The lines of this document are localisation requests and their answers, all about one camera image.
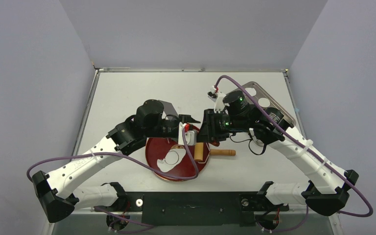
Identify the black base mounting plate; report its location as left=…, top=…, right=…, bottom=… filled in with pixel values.
left=95, top=191, right=289, bottom=227

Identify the aluminium frame rail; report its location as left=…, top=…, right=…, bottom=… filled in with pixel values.
left=47, top=192, right=340, bottom=216

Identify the white dumpling wrapper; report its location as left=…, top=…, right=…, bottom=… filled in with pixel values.
left=245, top=87, right=257, bottom=96
left=258, top=97, right=271, bottom=108

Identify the round red lacquer tray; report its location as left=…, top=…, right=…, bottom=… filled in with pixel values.
left=145, top=138, right=195, bottom=182

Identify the white dough piece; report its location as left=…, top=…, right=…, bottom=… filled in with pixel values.
left=157, top=148, right=187, bottom=173

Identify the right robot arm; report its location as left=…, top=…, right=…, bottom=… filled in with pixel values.
left=197, top=90, right=359, bottom=216

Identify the wooden dough roller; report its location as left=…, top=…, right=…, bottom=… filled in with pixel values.
left=194, top=142, right=236, bottom=164

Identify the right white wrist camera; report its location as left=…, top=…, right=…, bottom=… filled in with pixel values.
left=208, top=85, right=226, bottom=113

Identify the rectangular steel tray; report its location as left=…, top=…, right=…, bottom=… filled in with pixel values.
left=241, top=81, right=296, bottom=129

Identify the round cut dough wrapper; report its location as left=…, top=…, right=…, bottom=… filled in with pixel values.
left=164, top=151, right=179, bottom=165

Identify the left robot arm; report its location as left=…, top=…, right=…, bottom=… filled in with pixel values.
left=28, top=99, right=198, bottom=223

